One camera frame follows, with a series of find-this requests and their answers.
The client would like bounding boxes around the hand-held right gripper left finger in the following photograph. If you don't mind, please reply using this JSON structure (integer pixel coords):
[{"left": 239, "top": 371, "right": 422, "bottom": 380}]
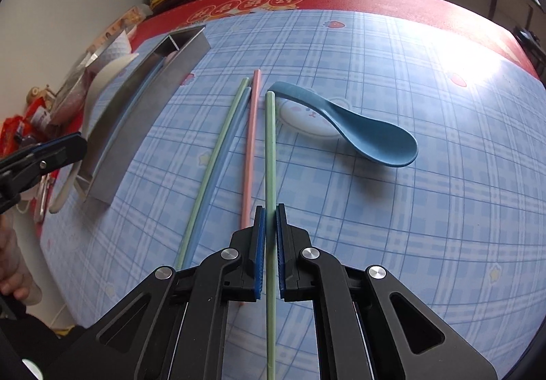
[{"left": 49, "top": 205, "right": 267, "bottom": 380}]

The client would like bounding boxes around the blue plaid table mat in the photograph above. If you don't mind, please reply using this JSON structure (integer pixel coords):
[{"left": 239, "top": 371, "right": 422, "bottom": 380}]
[{"left": 40, "top": 9, "right": 546, "bottom": 380}]

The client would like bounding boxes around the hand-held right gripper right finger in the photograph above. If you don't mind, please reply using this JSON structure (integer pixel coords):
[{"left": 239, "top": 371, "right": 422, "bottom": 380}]
[{"left": 275, "top": 203, "right": 500, "bottom": 380}]

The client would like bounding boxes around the green chopstick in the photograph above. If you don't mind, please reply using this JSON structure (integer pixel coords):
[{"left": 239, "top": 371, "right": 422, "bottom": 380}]
[
  {"left": 264, "top": 90, "right": 278, "bottom": 380},
  {"left": 174, "top": 78, "right": 251, "bottom": 270}
]

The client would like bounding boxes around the perforated metal utensil tray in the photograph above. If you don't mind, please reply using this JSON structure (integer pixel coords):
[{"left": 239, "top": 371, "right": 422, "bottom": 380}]
[{"left": 76, "top": 25, "right": 212, "bottom": 206}]

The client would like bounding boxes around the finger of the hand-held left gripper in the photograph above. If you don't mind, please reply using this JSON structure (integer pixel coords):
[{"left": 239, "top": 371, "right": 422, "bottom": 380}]
[
  {"left": 0, "top": 131, "right": 89, "bottom": 178},
  {"left": 0, "top": 169, "right": 47, "bottom": 212}
]

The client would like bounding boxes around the blue spoon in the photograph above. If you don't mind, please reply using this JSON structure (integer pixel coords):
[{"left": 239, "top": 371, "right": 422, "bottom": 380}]
[{"left": 268, "top": 81, "right": 419, "bottom": 168}]

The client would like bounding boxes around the red noodle packet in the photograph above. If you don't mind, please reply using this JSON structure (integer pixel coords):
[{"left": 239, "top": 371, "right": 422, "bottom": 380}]
[{"left": 0, "top": 115, "right": 35, "bottom": 159}]

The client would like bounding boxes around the bowl of brown soup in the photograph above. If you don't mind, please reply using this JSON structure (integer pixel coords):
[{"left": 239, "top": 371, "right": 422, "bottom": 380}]
[{"left": 83, "top": 53, "right": 139, "bottom": 137}]

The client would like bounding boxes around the person's left hand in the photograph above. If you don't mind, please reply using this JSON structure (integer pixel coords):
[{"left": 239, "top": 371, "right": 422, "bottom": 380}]
[{"left": 0, "top": 226, "right": 42, "bottom": 305}]

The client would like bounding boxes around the pink chopstick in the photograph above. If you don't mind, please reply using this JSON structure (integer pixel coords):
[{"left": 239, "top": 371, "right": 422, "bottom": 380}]
[{"left": 239, "top": 69, "right": 262, "bottom": 231}]

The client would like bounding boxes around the orange tissue pack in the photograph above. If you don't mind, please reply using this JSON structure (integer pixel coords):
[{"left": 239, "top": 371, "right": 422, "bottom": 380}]
[{"left": 96, "top": 4, "right": 148, "bottom": 48}]

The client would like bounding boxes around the plastic wrapped bowl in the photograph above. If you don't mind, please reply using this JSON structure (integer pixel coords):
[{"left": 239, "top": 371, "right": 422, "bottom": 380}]
[{"left": 50, "top": 51, "right": 103, "bottom": 125}]

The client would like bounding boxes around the clear covered bowl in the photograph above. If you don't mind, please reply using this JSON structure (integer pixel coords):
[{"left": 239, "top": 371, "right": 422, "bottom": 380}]
[{"left": 48, "top": 164, "right": 86, "bottom": 215}]

